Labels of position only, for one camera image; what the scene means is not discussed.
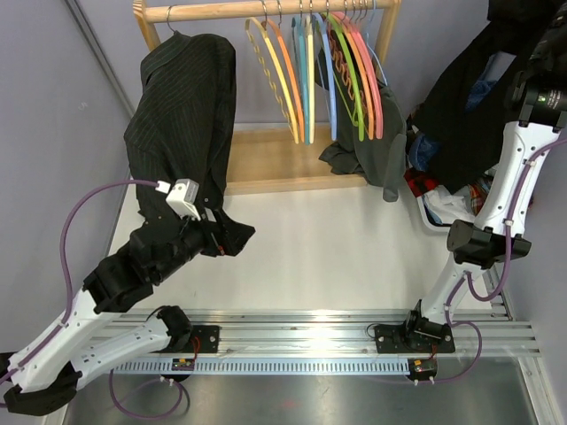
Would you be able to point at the yellow hanger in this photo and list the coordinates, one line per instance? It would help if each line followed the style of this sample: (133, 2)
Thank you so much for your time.
(273, 71)

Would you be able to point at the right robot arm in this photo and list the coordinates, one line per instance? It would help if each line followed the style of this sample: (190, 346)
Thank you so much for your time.
(535, 116)

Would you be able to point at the dark green shirt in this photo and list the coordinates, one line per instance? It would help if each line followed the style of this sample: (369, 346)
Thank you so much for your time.
(381, 162)

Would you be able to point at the orange hanger on rack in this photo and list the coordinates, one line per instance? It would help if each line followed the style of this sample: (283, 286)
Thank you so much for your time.
(359, 86)

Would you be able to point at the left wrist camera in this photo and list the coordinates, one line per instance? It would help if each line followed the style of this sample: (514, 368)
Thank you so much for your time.
(182, 198)

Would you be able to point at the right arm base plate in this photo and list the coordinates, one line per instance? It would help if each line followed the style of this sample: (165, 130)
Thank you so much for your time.
(398, 339)

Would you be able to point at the light blue hanger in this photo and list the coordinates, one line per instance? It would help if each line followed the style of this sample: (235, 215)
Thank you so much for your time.
(369, 15)

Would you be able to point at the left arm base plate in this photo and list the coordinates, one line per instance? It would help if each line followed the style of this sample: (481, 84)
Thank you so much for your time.
(204, 337)

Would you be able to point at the black shirt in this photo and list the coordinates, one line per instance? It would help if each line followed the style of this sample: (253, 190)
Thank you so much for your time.
(470, 141)

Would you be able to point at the green hanger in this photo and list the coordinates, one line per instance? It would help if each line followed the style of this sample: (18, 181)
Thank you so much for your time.
(349, 77)

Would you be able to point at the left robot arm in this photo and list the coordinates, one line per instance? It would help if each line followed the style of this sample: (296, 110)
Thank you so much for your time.
(50, 371)

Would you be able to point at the blue checked shirt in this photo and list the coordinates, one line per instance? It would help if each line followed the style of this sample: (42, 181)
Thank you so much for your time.
(423, 148)

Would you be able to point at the teal hanger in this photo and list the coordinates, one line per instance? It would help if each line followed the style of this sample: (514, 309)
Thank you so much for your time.
(300, 54)

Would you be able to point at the grey pinstriped shirt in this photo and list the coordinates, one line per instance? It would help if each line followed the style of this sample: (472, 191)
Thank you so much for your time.
(183, 124)

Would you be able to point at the brown wavy hanger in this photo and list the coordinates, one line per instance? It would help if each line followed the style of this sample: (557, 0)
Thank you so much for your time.
(340, 66)

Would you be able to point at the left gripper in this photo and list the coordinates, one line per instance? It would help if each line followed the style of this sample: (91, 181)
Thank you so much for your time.
(225, 236)

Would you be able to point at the cream hanger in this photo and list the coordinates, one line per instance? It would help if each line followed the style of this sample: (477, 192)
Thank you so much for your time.
(310, 78)

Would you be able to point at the pink hanger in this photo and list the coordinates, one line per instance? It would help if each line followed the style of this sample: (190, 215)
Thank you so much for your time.
(372, 75)

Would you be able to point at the wooden clothes rack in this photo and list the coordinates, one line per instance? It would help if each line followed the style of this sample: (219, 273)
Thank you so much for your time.
(267, 160)

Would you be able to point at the red plaid shirt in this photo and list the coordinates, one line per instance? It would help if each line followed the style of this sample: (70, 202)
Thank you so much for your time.
(475, 194)

